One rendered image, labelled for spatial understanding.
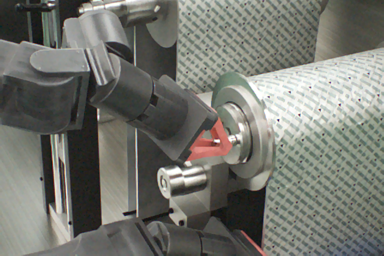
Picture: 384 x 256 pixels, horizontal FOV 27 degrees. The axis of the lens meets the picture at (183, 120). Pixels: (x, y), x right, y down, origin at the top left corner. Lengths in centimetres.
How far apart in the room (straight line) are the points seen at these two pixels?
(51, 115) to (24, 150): 83
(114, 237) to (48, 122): 14
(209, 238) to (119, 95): 23
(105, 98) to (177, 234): 20
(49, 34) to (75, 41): 39
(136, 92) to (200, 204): 27
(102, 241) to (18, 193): 68
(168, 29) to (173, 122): 30
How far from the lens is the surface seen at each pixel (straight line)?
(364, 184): 106
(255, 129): 93
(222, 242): 96
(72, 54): 80
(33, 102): 79
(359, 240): 111
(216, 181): 101
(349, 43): 132
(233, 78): 96
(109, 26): 87
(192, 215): 102
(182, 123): 86
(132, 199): 142
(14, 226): 142
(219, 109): 97
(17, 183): 153
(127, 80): 80
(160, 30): 115
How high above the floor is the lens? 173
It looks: 29 degrees down
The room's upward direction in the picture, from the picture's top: 1 degrees clockwise
